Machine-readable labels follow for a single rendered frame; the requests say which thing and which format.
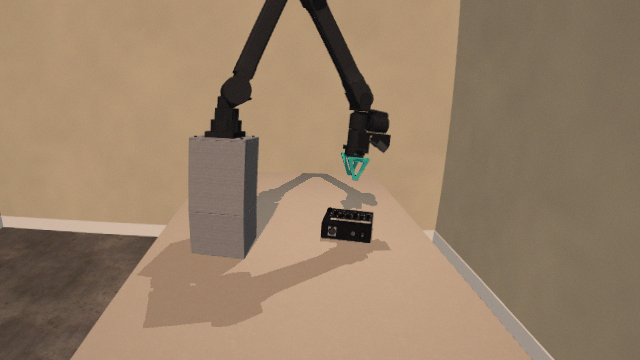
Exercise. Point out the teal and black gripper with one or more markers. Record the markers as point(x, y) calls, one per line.
point(352, 141)

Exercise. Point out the black lighting desk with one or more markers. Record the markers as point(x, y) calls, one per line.
point(338, 224)

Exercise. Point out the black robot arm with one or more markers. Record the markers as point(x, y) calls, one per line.
point(237, 90)

